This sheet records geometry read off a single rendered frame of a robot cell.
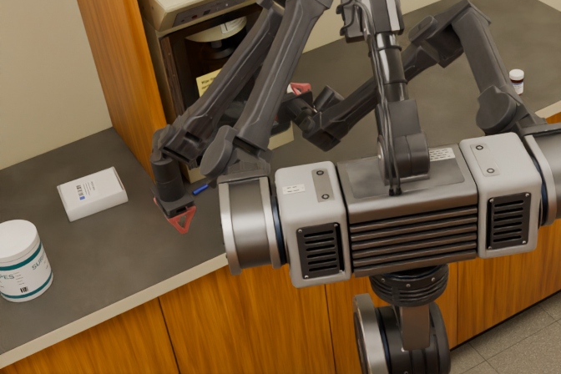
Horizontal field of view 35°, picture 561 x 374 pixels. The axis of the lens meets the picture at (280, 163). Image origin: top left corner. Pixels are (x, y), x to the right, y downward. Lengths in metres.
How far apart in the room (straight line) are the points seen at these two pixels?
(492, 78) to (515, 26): 1.25
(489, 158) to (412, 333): 0.34
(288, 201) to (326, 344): 1.31
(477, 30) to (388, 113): 0.54
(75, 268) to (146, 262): 0.18
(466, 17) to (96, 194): 1.07
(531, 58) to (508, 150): 1.38
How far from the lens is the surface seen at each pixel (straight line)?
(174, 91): 2.21
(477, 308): 2.94
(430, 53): 1.95
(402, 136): 1.33
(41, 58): 2.56
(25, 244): 2.11
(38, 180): 2.55
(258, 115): 1.58
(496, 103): 1.61
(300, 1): 1.65
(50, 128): 2.66
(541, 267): 3.04
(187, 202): 1.92
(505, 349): 3.14
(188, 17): 2.08
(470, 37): 1.83
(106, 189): 2.37
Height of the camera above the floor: 2.38
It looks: 37 degrees down
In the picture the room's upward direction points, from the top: 9 degrees counter-clockwise
